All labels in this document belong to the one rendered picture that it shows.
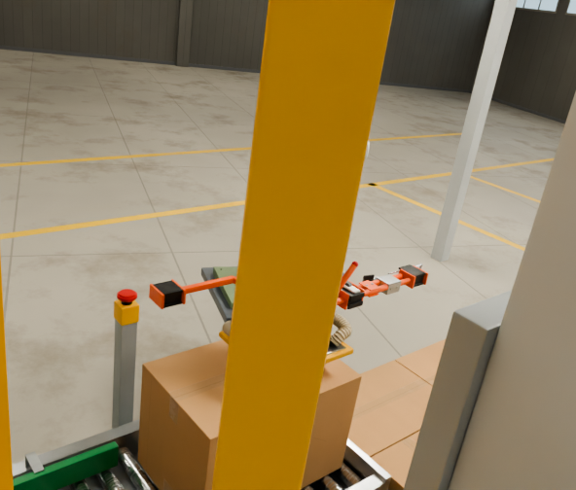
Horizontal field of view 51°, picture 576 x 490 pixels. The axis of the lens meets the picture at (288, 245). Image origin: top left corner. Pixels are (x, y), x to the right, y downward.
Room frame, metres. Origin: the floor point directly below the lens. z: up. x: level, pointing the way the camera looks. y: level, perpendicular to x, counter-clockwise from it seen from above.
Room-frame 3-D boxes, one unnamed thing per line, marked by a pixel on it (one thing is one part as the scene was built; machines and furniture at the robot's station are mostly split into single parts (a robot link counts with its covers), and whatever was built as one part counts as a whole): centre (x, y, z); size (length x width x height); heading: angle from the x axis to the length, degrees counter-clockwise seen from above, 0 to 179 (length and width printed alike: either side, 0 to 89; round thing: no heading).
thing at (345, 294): (1.84, -0.23, 1.16); 0.10 x 0.08 x 0.06; 43
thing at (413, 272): (2.08, -0.49, 1.16); 0.08 x 0.07 x 0.05; 133
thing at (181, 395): (1.63, 0.05, 0.75); 0.60 x 0.40 x 0.40; 133
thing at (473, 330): (0.69, -0.29, 1.62); 0.20 x 0.05 x 0.30; 132
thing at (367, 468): (1.86, -0.23, 0.58); 0.70 x 0.03 x 0.06; 42
